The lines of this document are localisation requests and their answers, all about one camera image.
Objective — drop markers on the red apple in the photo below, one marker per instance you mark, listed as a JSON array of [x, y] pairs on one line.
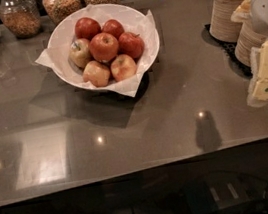
[[104, 47], [113, 27], [87, 28], [131, 44]]

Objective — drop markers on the paper bowl stack front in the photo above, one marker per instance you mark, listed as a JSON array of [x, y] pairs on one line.
[[247, 40]]

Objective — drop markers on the paper bowl stack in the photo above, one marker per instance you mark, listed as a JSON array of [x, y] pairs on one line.
[[247, 40], [222, 27]]

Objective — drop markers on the paper bowl stack back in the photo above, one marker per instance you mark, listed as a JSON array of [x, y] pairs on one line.
[[222, 27]]

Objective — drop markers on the white bowl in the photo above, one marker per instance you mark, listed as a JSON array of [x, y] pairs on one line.
[[62, 39]]

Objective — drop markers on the pale apple bottom right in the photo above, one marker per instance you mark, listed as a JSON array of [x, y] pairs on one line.
[[123, 67]]

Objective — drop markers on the pale apple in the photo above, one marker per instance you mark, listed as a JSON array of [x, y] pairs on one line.
[[123, 67], [96, 73]]

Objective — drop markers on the pale apple bottom left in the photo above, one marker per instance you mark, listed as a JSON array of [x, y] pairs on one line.
[[96, 73]]

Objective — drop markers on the yellow-green apple left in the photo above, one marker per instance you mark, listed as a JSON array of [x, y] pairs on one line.
[[80, 53]]

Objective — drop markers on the black rubber mat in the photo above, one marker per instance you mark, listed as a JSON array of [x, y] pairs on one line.
[[238, 67]]

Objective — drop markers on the white paper liner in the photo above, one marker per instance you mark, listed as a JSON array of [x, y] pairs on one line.
[[127, 86]]

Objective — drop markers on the black box under table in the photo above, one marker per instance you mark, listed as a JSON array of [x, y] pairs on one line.
[[211, 195]]

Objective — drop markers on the glass jar mixed nuts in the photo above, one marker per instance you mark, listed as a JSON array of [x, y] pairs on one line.
[[58, 10]]

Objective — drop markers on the glass jar brown cereal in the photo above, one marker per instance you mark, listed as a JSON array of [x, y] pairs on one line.
[[21, 17]]

